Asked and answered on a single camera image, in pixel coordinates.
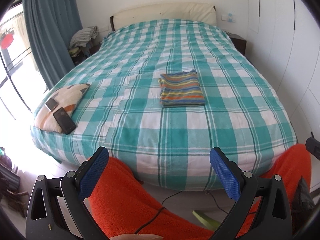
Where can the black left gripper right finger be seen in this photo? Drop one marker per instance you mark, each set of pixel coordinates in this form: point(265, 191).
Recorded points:
point(261, 209)

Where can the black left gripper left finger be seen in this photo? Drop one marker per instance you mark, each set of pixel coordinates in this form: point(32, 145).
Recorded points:
point(45, 219)

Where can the colourful striped knit sweater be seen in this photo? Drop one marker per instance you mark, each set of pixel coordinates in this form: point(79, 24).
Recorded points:
point(180, 89)

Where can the pile of folded clothes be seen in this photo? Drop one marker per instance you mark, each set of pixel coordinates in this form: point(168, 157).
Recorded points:
point(82, 41)

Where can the green slipper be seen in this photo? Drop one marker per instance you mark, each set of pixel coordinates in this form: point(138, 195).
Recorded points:
point(208, 222)

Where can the orange fleece trousers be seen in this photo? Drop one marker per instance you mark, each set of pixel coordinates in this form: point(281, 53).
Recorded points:
point(124, 210)

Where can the black smartphone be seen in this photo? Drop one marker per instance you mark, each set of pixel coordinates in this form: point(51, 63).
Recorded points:
point(65, 122)

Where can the white wardrobe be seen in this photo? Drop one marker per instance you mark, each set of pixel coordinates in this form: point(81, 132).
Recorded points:
point(283, 44)

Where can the patterned cream cushion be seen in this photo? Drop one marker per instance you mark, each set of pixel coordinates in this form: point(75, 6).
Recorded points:
point(67, 97)

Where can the dark wooden nightstand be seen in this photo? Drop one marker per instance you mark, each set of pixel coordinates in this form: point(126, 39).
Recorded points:
point(239, 42)

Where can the teal white plaid bedspread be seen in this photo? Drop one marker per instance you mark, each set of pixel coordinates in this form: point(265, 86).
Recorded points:
point(159, 95)

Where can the cream padded headboard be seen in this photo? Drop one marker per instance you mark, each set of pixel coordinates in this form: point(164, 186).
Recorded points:
point(203, 12)

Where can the teal blue curtain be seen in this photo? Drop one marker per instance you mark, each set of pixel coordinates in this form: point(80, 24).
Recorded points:
point(50, 25)

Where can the white wall socket plate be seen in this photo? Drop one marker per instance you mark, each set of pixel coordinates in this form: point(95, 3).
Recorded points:
point(228, 18)

